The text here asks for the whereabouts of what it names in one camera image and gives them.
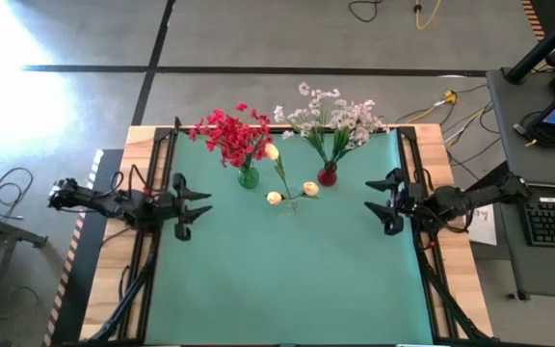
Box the black mat with striped edge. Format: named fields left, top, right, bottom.
left=40, top=147, right=124, bottom=347
left=519, top=0, right=555, bottom=42

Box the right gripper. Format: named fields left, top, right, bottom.
left=363, top=167, right=429, bottom=237

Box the white paper sheet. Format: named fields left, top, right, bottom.
left=462, top=204, right=499, bottom=247

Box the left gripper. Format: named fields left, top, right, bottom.
left=154, top=172, right=214, bottom=242

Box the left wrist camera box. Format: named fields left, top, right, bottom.
left=150, top=191, right=175, bottom=213

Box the clear glass vase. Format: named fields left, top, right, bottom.
left=281, top=195, right=305, bottom=217

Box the green table mat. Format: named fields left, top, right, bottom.
left=143, top=128, right=436, bottom=346

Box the red glass vase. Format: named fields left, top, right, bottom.
left=316, top=161, right=339, bottom=188

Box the coiled black desk cable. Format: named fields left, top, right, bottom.
left=513, top=110, right=555, bottom=149

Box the yellow plug with cable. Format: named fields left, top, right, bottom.
left=405, top=89, right=460, bottom=125

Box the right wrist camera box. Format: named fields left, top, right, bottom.
left=401, top=186, right=424, bottom=209

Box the grey side desk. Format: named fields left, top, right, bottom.
left=486, top=67, right=555, bottom=300

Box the black computer keyboard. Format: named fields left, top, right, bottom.
left=522, top=200, right=555, bottom=248

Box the black aluminium table frame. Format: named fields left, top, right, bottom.
left=79, top=115, right=500, bottom=347

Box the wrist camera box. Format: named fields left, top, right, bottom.
left=401, top=186, right=424, bottom=209
left=150, top=191, right=175, bottom=213

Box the yellow floor cable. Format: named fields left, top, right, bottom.
left=414, top=0, right=445, bottom=31

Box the black metal pole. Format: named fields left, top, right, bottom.
left=505, top=2, right=555, bottom=84

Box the green glass vase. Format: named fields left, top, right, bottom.
left=237, top=162, right=261, bottom=190

